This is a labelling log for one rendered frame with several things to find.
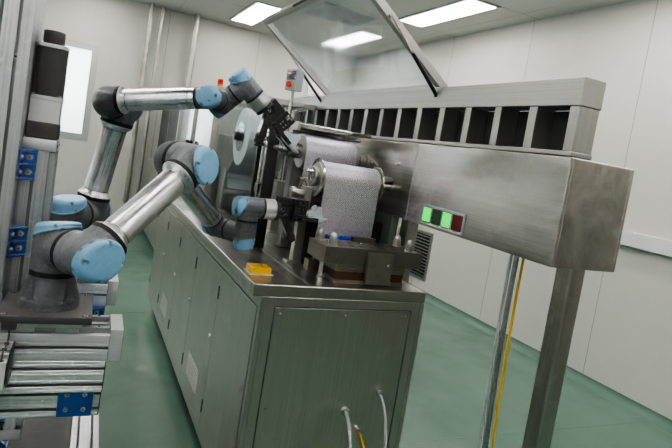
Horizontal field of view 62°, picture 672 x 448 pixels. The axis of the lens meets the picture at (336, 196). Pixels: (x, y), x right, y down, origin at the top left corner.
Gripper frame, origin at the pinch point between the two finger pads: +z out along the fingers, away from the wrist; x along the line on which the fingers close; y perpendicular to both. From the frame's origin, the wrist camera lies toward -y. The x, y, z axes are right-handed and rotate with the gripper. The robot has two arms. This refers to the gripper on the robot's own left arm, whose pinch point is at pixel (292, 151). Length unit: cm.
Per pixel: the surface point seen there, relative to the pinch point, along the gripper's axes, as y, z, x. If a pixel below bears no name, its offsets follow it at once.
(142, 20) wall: 70, -95, 552
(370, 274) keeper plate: -12, 45, -28
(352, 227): -1.9, 37.1, -6.3
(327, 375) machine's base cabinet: -47, 58, -33
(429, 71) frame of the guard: 56, 7, -18
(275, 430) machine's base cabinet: -72, 58, -33
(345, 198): 3.2, 26.2, -6.2
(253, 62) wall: 149, 30, 554
